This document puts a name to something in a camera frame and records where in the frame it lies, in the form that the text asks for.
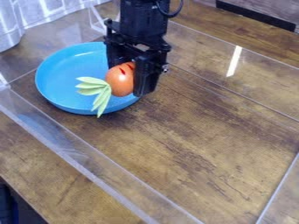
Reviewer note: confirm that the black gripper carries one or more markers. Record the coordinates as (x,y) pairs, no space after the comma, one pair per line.
(134,40)

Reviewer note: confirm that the orange toy carrot green leaves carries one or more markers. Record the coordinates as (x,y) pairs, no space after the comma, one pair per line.
(117,84)

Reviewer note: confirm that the blue round plastic tray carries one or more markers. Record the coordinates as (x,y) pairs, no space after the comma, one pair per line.
(56,79)

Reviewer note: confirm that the dark baseboard strip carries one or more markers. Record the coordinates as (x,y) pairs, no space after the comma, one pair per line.
(276,22)

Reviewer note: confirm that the white grey patterned curtain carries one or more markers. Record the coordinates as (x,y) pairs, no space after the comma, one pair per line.
(22,14)

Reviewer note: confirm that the clear acrylic triangular bracket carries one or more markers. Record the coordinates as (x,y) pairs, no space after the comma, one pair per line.
(98,13)

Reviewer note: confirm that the clear acrylic enclosure panel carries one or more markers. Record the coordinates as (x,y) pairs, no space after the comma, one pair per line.
(152,207)

